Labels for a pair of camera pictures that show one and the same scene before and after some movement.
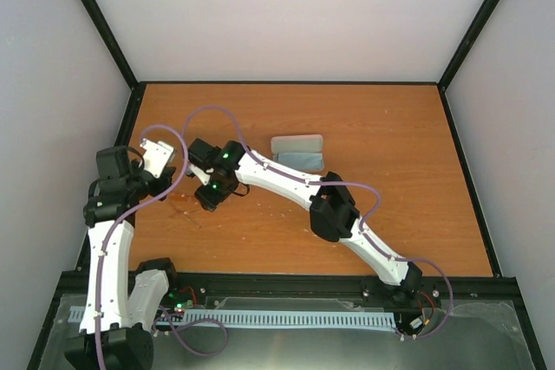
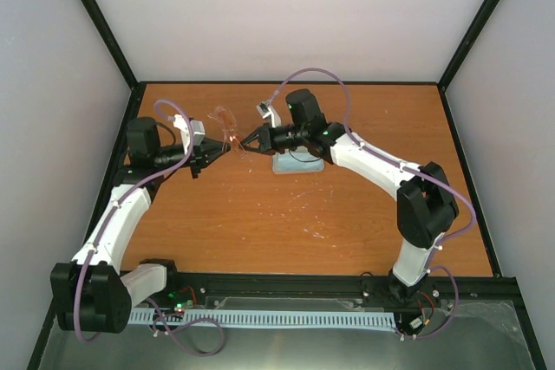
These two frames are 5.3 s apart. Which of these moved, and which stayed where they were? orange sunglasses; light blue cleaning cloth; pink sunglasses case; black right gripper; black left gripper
Moved: black left gripper; orange sunglasses; black right gripper
Stayed: light blue cleaning cloth; pink sunglasses case
